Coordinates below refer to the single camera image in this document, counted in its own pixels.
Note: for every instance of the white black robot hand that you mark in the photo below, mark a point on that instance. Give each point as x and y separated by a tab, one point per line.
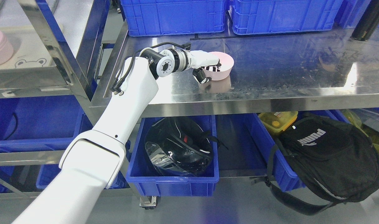
198	59

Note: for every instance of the pink ikea bowl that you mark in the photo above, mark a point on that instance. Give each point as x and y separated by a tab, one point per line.
217	73

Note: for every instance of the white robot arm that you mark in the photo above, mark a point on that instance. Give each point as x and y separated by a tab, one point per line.
91	162

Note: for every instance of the steel shelf rack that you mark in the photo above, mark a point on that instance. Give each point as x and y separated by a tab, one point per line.
71	31

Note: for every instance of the blue bin under shelf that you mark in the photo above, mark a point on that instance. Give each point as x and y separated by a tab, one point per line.
47	123

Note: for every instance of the blue crate top right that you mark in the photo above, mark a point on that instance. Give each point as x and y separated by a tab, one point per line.
255	17

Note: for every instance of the blue crate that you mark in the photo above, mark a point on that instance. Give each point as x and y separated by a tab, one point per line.
174	17
255	17

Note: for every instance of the blue crate top left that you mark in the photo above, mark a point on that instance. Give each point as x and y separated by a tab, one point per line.
174	17

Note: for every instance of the black motorcycle helmet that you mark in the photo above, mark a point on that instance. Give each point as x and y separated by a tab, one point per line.
178	146

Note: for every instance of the steel work table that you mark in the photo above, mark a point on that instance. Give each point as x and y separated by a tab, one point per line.
315	71

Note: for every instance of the yellow lidded container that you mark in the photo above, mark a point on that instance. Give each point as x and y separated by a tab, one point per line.
277	122

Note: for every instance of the blue bin under backpack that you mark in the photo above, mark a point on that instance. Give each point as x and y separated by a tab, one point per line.
283	174

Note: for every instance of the blue bin holding helmet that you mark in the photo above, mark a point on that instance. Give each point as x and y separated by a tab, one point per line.
148	182

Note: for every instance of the black puma backpack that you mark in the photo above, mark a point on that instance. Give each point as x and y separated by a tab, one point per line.
334	159

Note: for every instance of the cream bear tray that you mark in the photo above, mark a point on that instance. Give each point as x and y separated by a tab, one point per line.
28	49

